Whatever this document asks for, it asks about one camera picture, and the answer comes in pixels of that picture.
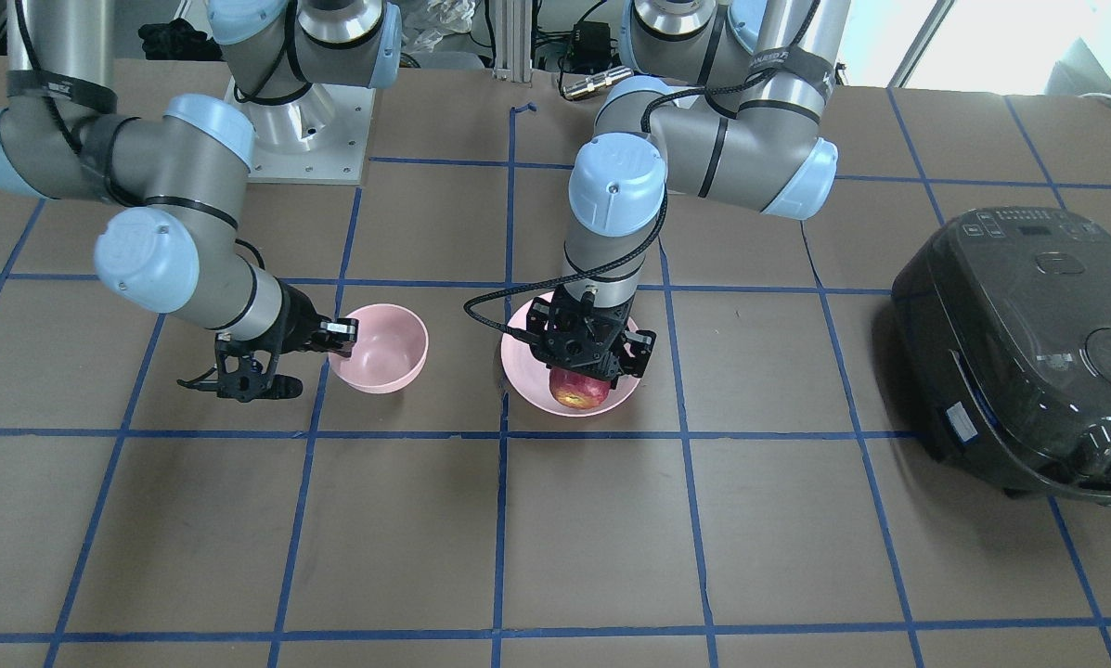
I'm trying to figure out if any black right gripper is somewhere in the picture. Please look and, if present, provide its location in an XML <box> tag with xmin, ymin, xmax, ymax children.
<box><xmin>213</xmin><ymin>283</ymin><xmax>359</xmax><ymax>403</ymax></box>

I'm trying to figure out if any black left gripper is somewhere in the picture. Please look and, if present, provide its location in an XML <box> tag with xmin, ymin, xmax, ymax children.
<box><xmin>522</xmin><ymin>288</ymin><xmax>655</xmax><ymax>389</ymax></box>

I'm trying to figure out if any red apple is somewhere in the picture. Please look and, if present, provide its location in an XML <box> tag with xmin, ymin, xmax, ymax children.
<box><xmin>548</xmin><ymin>367</ymin><xmax>612</xmax><ymax>411</ymax></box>

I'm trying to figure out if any small pink bowl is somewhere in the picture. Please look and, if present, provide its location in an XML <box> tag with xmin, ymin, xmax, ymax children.
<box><xmin>329</xmin><ymin>303</ymin><xmax>431</xmax><ymax>393</ymax></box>

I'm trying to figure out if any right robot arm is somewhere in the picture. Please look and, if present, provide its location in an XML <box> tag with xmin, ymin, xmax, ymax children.
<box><xmin>0</xmin><ymin>1</ymin><xmax>402</xmax><ymax>403</ymax></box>

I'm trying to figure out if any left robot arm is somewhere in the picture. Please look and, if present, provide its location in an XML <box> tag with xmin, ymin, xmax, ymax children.
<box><xmin>510</xmin><ymin>1</ymin><xmax>849</xmax><ymax>386</ymax></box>

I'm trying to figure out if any large pink plate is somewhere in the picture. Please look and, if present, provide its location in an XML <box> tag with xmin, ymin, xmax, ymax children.
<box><xmin>500</xmin><ymin>288</ymin><xmax>657</xmax><ymax>416</ymax></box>

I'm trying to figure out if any black power adapter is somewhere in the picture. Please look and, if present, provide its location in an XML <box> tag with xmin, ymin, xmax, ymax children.
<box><xmin>565</xmin><ymin>20</ymin><xmax>612</xmax><ymax>64</ymax></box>

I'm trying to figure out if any dark grey rice cooker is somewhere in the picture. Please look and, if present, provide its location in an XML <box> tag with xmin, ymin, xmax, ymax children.
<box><xmin>891</xmin><ymin>206</ymin><xmax>1111</xmax><ymax>505</ymax></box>

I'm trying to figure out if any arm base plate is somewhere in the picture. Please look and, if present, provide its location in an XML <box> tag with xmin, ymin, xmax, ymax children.
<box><xmin>226</xmin><ymin>80</ymin><xmax>376</xmax><ymax>186</ymax></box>

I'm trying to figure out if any silver cable connector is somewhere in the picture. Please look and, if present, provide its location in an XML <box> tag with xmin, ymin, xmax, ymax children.
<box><xmin>558</xmin><ymin>64</ymin><xmax>633</xmax><ymax>101</ymax></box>

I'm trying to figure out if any aluminium frame post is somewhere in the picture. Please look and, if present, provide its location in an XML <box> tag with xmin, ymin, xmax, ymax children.
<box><xmin>486</xmin><ymin>0</ymin><xmax>536</xmax><ymax>84</ymax></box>

